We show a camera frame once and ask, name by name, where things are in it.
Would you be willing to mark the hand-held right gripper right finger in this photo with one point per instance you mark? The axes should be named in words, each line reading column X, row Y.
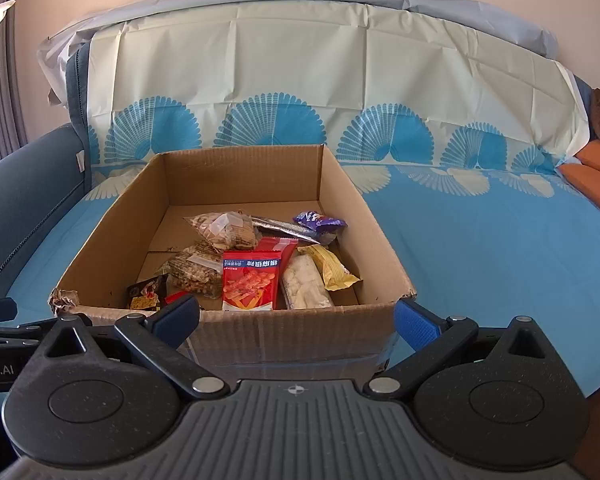
column 417, row 325

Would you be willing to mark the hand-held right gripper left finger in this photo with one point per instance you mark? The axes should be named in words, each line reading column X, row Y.
column 177, row 320

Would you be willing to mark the small red orange packet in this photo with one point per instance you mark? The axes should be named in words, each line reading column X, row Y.
column 172, row 298

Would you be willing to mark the black gold snack packet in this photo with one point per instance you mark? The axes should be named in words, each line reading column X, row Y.
column 145, row 292

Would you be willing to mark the clear mixed grain bag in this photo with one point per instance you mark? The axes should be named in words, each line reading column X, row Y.
column 195, row 270

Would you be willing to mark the large red snack packet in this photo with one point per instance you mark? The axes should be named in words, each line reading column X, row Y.
column 250, row 280

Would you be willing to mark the clear peanut bag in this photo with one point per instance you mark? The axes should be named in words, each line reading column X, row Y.
column 220, row 230

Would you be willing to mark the yellow red-topped snack packet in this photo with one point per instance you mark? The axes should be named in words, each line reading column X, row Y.
column 332, row 267

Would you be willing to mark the white green nut packet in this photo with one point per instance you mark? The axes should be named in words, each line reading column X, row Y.
column 305, row 285

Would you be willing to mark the silver snack packet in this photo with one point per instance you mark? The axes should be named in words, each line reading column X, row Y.
column 285, row 227

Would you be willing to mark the purple snack packet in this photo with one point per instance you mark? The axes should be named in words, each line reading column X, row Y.
column 320, row 221

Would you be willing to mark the brown cardboard box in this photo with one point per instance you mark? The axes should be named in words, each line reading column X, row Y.
column 240, row 170

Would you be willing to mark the blue fan-patterned tablecloth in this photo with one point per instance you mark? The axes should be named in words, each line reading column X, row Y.
column 480, row 260

